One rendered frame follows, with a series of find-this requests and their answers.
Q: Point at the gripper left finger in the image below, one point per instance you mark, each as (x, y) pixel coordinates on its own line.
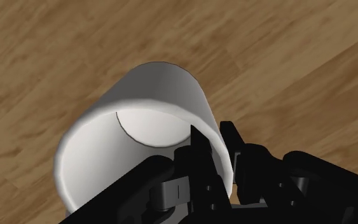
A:
(197, 173)

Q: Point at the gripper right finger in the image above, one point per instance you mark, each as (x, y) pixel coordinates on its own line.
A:
(278, 180)

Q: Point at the white cup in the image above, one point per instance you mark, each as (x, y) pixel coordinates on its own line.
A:
(154, 90)

